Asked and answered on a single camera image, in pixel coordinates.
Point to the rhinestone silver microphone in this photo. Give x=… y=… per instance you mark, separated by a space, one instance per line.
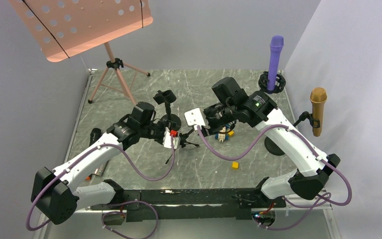
x=99 y=171

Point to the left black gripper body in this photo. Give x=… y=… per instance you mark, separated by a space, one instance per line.
x=153 y=131

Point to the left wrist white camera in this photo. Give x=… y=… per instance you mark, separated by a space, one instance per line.
x=171 y=139

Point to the gold microphone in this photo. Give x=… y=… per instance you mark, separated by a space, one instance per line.
x=318 y=98

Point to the wrist white camera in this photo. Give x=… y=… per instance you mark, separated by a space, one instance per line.
x=171 y=139
x=196 y=117

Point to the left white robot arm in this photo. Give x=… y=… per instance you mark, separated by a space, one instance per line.
x=58 y=193

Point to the purple mic black stand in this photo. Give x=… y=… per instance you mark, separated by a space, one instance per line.
x=279 y=86

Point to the black microphone with orange end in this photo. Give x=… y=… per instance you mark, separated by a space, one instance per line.
x=94 y=137

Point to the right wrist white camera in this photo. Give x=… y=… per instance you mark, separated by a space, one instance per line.
x=196 y=117

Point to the yellow cube on table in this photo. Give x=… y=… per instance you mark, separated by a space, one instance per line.
x=235 y=165

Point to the pink perforated music stand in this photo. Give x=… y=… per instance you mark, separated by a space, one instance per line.
x=65 y=28

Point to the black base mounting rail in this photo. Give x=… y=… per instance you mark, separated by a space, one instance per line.
x=238 y=203

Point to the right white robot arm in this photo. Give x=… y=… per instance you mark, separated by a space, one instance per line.
x=259 y=111

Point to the purple microphone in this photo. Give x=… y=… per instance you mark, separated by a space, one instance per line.
x=276 y=46

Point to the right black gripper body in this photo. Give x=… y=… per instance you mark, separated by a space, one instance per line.
x=219 y=116

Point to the black tripod mic stand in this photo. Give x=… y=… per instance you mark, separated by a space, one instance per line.
x=184 y=139

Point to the toy brick car blue wheels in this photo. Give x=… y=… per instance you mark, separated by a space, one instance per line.
x=223 y=134

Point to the black round-base desk mic stand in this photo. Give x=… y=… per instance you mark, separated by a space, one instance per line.
x=169 y=120

